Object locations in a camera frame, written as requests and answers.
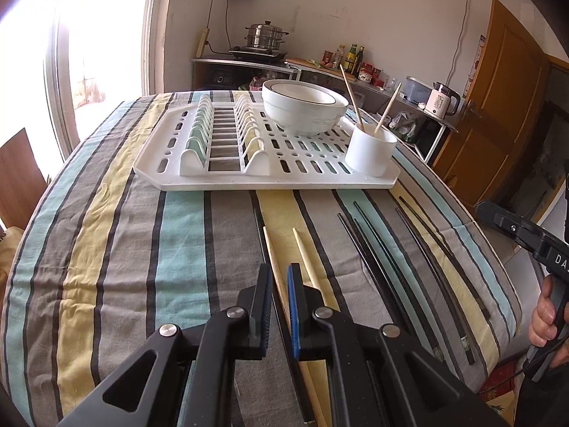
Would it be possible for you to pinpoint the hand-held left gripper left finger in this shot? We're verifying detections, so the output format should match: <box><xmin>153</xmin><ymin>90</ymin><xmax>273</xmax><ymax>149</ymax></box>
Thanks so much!
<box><xmin>58</xmin><ymin>263</ymin><xmax>274</xmax><ymax>427</ymax></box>

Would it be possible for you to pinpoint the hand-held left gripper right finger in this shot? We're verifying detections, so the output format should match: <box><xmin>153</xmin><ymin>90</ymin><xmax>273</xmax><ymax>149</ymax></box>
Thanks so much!
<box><xmin>287</xmin><ymin>263</ymin><xmax>507</xmax><ymax>427</ymax></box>

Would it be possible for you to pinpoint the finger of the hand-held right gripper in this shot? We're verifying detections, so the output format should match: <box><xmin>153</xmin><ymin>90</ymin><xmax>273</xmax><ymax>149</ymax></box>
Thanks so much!
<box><xmin>475</xmin><ymin>200</ymin><xmax>541</xmax><ymax>243</ymax></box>

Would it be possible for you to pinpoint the wooden chopstick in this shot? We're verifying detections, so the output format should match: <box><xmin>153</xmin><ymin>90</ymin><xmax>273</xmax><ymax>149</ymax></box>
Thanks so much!
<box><xmin>262</xmin><ymin>226</ymin><xmax>328</xmax><ymax>427</ymax></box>
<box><xmin>374</xmin><ymin>82</ymin><xmax>403</xmax><ymax>135</ymax></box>
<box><xmin>340</xmin><ymin>64</ymin><xmax>366</xmax><ymax>133</ymax></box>

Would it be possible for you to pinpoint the black chopstick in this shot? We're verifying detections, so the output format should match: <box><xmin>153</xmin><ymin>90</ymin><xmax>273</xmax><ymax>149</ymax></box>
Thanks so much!
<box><xmin>399</xmin><ymin>196</ymin><xmax>492</xmax><ymax>320</ymax></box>
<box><xmin>338</xmin><ymin>213</ymin><xmax>436</xmax><ymax>351</ymax></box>
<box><xmin>354</xmin><ymin>203</ymin><xmax>444</xmax><ymax>360</ymax></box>
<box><xmin>271</xmin><ymin>291</ymin><xmax>313</xmax><ymax>425</ymax></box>
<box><xmin>395</xmin><ymin>207</ymin><xmax>474</xmax><ymax>364</ymax></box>

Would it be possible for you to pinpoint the white cylindrical cup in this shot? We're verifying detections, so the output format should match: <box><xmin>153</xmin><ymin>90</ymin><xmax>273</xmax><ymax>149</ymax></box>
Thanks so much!
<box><xmin>345</xmin><ymin>121</ymin><xmax>398</xmax><ymax>177</ymax></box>

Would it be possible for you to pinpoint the person's right hand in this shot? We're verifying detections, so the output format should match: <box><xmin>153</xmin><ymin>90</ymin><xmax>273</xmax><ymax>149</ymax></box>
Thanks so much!
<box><xmin>529</xmin><ymin>276</ymin><xmax>567</xmax><ymax>348</ymax></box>

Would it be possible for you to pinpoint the long metal shelf table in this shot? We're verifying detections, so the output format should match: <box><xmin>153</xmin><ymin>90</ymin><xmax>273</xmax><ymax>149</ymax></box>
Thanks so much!
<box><xmin>288</xmin><ymin>59</ymin><xmax>459</xmax><ymax>166</ymax></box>

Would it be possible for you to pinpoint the wooden door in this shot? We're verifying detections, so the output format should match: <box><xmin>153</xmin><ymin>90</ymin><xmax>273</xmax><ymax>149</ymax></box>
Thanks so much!
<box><xmin>433</xmin><ymin>0</ymin><xmax>553</xmax><ymax>206</ymax></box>

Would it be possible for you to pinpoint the white electric kettle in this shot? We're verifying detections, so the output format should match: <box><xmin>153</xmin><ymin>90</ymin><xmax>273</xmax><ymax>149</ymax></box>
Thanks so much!
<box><xmin>424</xmin><ymin>82</ymin><xmax>461</xmax><ymax>120</ymax></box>

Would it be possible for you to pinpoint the striped tablecloth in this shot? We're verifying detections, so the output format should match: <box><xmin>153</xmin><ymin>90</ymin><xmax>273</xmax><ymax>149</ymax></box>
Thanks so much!
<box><xmin>0</xmin><ymin>91</ymin><xmax>523</xmax><ymax>427</ymax></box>

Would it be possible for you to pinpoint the clear water jug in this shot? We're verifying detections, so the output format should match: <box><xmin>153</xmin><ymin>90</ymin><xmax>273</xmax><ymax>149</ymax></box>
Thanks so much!
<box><xmin>404</xmin><ymin>75</ymin><xmax>435</xmax><ymax>108</ymax></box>

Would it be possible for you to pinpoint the white plastic dish rack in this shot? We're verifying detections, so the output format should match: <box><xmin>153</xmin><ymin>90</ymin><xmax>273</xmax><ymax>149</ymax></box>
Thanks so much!
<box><xmin>133</xmin><ymin>91</ymin><xmax>400</xmax><ymax>192</ymax></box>

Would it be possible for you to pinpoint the large white bowl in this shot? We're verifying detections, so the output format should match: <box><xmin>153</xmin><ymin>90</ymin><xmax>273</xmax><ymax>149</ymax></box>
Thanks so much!
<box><xmin>262</xmin><ymin>79</ymin><xmax>350</xmax><ymax>136</ymax></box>

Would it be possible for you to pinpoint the white bowl with dark rim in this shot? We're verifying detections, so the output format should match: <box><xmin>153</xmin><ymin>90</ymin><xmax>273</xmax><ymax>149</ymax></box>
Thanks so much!
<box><xmin>269</xmin><ymin>82</ymin><xmax>339</xmax><ymax>106</ymax></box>

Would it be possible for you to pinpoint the black cooker appliance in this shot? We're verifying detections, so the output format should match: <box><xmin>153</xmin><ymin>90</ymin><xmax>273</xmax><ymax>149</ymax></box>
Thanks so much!
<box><xmin>208</xmin><ymin>68</ymin><xmax>233</xmax><ymax>88</ymax></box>

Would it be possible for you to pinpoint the wooden cutting board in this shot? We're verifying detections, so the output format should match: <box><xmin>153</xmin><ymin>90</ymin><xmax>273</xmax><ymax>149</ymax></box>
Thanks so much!
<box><xmin>284</xmin><ymin>56</ymin><xmax>357</xmax><ymax>82</ymax></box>

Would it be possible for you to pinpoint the small metal shelf table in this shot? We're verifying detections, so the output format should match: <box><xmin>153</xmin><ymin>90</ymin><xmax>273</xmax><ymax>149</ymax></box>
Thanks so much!
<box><xmin>191</xmin><ymin>55</ymin><xmax>297</xmax><ymax>95</ymax></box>

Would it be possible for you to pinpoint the black induction cooker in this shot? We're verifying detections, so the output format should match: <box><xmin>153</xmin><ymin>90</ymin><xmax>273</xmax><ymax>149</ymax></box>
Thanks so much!
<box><xmin>228</xmin><ymin>46</ymin><xmax>289</xmax><ymax>61</ymax></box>

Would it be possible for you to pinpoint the stainless steel steamer pot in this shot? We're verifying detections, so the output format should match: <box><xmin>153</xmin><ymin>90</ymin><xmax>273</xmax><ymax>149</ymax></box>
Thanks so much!
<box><xmin>244</xmin><ymin>20</ymin><xmax>290</xmax><ymax>51</ymax></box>

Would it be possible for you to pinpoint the beige power strip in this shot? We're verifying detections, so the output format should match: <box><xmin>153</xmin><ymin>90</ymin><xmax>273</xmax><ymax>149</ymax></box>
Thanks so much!
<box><xmin>195</xmin><ymin>26</ymin><xmax>210</xmax><ymax>59</ymax></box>

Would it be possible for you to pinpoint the brown wooden board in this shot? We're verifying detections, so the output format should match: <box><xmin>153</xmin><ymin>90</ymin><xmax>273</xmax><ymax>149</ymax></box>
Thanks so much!
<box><xmin>0</xmin><ymin>127</ymin><xmax>50</xmax><ymax>233</ymax></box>

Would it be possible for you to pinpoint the sliding glass window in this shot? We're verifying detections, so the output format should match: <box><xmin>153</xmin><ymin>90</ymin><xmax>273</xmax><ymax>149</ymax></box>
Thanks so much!
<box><xmin>0</xmin><ymin>0</ymin><xmax>175</xmax><ymax>166</ymax></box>

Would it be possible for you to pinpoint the wall calendar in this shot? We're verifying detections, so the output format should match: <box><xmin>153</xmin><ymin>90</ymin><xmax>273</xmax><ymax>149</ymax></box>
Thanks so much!
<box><xmin>463</xmin><ymin>35</ymin><xmax>485</xmax><ymax>99</ymax></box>

